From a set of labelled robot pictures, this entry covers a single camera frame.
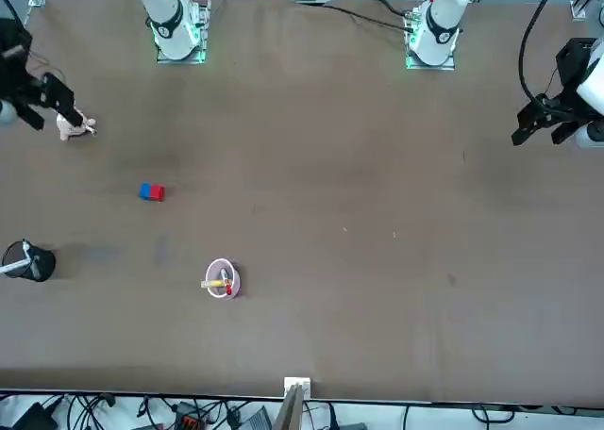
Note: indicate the white post bracket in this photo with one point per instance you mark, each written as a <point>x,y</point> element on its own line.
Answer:
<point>304,383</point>

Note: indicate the pink plush toy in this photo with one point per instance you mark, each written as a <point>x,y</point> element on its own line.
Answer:
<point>66,132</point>

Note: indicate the large black power brick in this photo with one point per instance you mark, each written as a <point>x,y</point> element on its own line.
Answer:
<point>30,417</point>

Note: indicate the blue magnetic block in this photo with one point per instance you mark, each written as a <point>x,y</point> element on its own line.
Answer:
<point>145,190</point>

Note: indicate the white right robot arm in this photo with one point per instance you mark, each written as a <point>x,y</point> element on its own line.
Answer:
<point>172,29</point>

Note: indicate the black mesh pen cup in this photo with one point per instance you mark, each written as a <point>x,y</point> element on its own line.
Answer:
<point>42,265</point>

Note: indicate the white marker with red cap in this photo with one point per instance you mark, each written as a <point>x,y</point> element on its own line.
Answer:
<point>228,289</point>

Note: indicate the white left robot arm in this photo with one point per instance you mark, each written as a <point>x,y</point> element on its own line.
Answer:
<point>441,20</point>

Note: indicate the aluminium profile post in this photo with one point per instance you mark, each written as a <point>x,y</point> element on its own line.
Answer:
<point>291,408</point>

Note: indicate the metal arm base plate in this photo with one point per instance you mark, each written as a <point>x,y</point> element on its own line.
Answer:
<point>410,62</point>
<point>200,57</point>

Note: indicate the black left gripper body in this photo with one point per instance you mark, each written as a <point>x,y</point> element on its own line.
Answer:
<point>573,60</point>

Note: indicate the clear plastic cup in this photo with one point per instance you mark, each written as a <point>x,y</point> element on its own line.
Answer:
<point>236,284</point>

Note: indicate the white marker with blue cap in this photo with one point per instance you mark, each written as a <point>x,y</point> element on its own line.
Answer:
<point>14,266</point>

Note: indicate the yellow highlighter pen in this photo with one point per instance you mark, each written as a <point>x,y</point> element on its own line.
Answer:
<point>212,284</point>

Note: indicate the black and orange device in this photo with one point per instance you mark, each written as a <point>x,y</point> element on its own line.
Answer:
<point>189,420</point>

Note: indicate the red magnetic block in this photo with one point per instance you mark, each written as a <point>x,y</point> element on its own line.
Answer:
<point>158,193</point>

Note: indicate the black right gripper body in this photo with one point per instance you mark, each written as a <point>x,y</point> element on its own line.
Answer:
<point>11,53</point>

